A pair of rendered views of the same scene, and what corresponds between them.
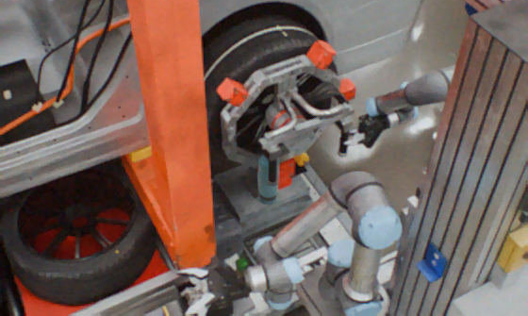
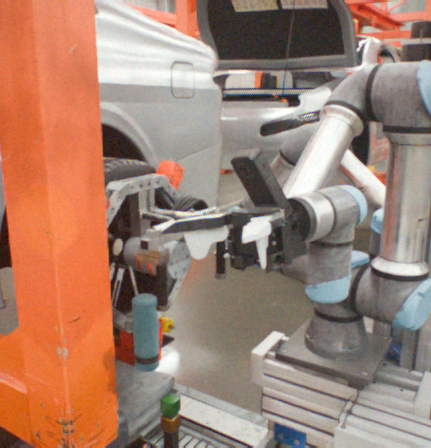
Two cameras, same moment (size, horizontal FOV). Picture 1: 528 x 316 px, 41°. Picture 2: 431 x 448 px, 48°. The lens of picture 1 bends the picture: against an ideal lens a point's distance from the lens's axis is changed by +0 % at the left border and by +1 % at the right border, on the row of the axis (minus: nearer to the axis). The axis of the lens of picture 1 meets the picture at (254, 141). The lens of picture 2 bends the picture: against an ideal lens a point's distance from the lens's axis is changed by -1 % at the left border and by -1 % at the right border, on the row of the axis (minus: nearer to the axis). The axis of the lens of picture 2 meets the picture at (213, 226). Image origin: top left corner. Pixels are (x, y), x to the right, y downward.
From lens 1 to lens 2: 1.74 m
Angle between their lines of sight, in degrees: 40
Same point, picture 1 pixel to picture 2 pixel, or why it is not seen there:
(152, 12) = not seen: outside the picture
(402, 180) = (246, 366)
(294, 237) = (308, 186)
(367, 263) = (423, 183)
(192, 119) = (84, 110)
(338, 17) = not seen: hidden behind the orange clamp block
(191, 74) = (82, 17)
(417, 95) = (298, 145)
